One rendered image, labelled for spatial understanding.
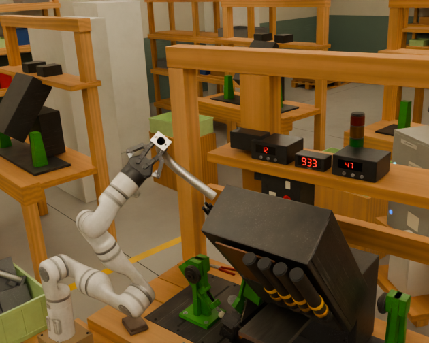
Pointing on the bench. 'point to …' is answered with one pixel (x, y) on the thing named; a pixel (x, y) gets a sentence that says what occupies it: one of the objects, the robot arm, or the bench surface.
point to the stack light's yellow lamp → (357, 133)
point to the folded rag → (134, 324)
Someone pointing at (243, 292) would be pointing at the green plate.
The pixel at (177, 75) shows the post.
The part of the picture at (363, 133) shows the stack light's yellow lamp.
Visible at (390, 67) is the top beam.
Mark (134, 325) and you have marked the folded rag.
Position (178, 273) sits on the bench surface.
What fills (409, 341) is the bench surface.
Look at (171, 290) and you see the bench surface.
